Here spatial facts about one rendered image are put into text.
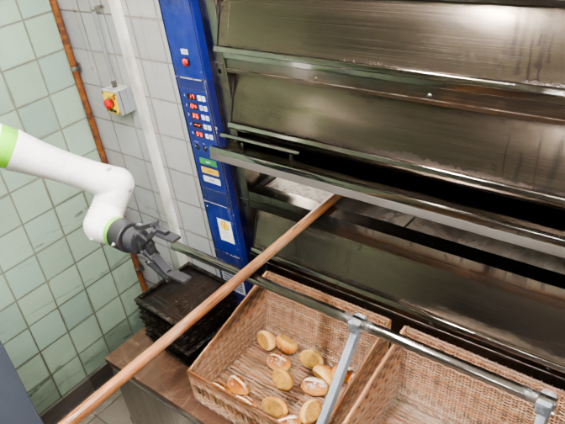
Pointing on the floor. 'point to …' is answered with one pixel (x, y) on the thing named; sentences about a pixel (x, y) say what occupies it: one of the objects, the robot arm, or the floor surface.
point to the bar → (542, 408)
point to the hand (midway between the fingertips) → (179, 259)
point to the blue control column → (182, 23)
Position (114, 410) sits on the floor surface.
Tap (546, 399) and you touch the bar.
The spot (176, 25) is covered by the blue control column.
